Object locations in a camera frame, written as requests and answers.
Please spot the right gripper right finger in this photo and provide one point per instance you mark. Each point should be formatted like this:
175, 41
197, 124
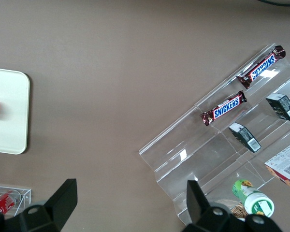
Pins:
198, 210

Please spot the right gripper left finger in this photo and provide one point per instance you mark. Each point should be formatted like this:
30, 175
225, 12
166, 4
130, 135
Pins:
55, 207

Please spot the light wicker basket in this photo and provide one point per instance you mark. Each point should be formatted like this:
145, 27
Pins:
238, 210

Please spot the cream plastic tray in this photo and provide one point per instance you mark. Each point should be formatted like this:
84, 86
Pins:
9, 130

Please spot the clear acrylic bottle rack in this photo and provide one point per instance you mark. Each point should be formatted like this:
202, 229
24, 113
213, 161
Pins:
26, 193

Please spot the red cola bottle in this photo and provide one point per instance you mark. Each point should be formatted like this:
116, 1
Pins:
4, 201

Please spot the green bottle white cap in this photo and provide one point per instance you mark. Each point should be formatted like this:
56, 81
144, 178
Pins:
251, 195

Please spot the clear acrylic stepped display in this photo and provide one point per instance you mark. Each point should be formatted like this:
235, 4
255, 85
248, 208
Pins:
195, 154

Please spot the small black carton box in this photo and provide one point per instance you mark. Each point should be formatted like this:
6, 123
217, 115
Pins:
280, 106
244, 136

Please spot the white orange barcode box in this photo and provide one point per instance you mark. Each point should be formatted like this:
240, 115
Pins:
285, 162

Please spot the Snickers chocolate bar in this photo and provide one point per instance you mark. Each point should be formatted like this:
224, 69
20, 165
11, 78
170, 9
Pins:
224, 108
262, 66

